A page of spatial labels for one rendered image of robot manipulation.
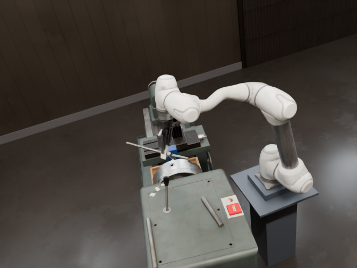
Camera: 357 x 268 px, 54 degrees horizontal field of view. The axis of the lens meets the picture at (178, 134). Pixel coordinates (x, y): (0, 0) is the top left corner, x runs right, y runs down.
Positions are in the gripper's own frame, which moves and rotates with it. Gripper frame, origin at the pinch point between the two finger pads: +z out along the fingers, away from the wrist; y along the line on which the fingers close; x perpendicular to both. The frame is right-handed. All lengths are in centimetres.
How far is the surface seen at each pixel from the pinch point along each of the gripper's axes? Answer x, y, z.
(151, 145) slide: -46, -62, 45
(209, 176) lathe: 21.7, -10.7, 14.5
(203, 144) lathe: -11, -79, 41
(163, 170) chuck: -6.9, -11.7, 21.9
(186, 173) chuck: 6.7, -13.5, 19.7
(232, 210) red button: 42.2, 8.7, 13.5
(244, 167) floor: 0, -175, 118
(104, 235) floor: -90, -47, 153
